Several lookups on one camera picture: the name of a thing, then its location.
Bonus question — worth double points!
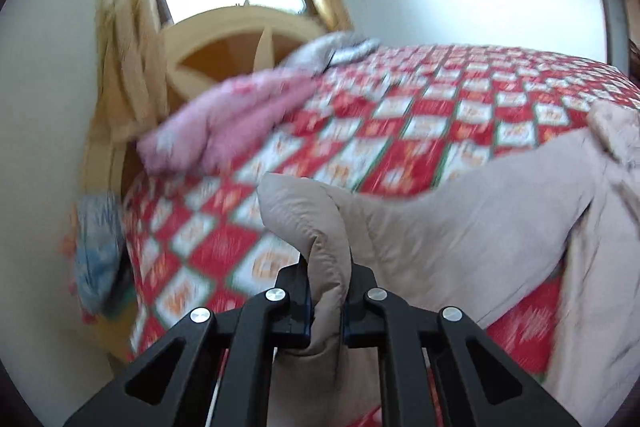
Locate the grey striped cloth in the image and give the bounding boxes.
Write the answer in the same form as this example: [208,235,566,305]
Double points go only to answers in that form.
[279,32,384,76]

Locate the beige padded coat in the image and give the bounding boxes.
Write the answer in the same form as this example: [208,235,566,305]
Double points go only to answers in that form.
[255,99,640,427]

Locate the red checkered printed blanket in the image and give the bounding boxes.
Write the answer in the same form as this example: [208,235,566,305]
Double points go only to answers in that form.
[122,44,640,427]

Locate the pink clothing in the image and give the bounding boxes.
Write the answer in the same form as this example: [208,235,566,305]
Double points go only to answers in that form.
[136,71,322,176]

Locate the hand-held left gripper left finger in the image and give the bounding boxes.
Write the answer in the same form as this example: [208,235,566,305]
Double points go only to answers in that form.
[62,260,316,427]

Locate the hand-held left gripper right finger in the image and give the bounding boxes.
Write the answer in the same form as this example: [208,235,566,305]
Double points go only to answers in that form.
[342,263,582,427]

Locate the cream wooden headboard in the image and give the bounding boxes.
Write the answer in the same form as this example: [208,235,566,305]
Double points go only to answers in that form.
[81,6,332,360]

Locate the blue patterned cloth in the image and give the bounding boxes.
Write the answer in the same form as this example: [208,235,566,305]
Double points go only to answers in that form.
[61,191,134,322]

